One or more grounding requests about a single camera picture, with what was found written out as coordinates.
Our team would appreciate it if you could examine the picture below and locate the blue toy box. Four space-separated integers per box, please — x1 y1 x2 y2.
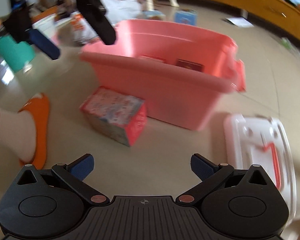
174 9 197 26

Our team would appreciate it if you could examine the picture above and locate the maroon blind box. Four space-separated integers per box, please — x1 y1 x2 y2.
175 59 204 72

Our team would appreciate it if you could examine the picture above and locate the large pink figure box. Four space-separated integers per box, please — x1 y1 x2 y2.
79 86 147 147

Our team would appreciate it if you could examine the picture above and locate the teal handle grip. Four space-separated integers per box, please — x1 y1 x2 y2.
0 35 35 73

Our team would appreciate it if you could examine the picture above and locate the pink plastic storage bin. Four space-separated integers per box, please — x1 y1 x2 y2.
80 20 246 131

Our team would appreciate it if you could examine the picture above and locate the orange printed snack bag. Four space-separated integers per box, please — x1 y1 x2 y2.
70 11 98 45

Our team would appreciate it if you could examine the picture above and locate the white printed plastic bag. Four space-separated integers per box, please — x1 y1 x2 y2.
101 0 142 25

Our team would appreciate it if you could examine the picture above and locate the light blue small box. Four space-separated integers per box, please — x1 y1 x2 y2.
142 10 166 21

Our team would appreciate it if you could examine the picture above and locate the white sock foot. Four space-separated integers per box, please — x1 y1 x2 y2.
0 109 36 164

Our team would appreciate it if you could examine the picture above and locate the white bin lid red handle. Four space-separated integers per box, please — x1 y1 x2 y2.
223 114 297 224

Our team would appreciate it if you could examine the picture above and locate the orange left slipper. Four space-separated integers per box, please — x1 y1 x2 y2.
18 93 50 169

